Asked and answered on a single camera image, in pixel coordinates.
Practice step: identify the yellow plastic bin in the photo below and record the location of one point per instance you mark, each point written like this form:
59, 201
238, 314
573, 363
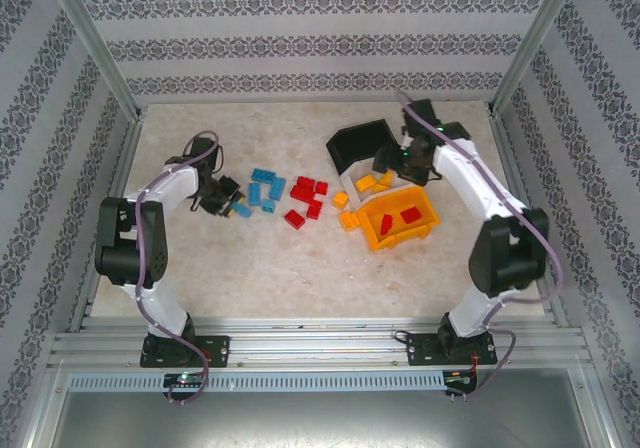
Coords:
400, 236

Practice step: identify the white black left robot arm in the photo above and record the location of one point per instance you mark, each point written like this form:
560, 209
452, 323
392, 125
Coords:
130, 248

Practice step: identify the black plastic bin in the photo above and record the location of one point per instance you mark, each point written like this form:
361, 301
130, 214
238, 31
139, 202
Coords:
360, 143

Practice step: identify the white plastic bin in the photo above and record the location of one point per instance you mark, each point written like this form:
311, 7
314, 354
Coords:
349, 188

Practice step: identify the small circuit board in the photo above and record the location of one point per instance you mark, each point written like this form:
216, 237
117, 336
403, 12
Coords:
185, 380
460, 378

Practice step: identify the grey sheet metal tray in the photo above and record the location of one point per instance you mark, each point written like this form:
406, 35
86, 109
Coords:
300, 423

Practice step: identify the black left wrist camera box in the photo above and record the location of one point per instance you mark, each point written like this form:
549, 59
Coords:
228, 189

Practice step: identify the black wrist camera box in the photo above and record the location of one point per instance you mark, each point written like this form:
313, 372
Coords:
386, 158
228, 189

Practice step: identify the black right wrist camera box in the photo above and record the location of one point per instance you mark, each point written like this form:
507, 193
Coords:
386, 158

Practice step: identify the aluminium side rail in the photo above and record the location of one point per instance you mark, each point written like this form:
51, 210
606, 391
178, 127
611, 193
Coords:
504, 140
121, 168

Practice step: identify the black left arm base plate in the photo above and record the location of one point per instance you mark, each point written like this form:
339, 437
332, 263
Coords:
220, 350

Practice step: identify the aluminium extrusion mounting rail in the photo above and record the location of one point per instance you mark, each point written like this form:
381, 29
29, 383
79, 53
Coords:
310, 343

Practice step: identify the aluminium frame post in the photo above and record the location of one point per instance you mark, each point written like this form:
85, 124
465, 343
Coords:
537, 38
90, 38

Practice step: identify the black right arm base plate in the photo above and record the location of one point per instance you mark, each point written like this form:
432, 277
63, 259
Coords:
420, 350

